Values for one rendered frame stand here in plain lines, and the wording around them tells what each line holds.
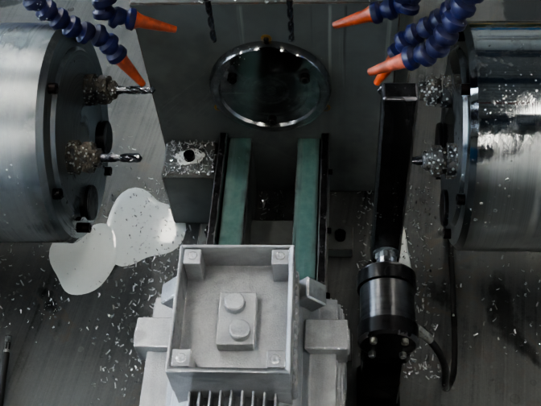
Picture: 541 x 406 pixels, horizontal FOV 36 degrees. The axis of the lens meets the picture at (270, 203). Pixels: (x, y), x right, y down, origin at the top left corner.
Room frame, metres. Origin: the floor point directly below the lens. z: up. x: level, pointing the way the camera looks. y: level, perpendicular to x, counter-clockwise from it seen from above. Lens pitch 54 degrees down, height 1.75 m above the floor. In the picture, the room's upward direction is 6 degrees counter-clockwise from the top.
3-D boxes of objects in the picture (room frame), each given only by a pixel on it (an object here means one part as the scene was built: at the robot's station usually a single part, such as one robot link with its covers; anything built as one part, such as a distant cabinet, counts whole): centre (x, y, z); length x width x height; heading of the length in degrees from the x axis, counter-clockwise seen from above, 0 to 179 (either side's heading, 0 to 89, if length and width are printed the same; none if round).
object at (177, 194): (0.69, 0.10, 0.86); 0.07 x 0.06 x 0.12; 82
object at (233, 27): (0.76, -0.02, 0.97); 0.30 x 0.11 x 0.34; 82
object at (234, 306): (0.34, 0.04, 1.11); 0.12 x 0.11 x 0.07; 173
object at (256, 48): (0.70, -0.01, 1.02); 0.15 x 0.02 x 0.15; 82
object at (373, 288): (0.56, -0.17, 0.92); 0.45 x 0.13 x 0.24; 172
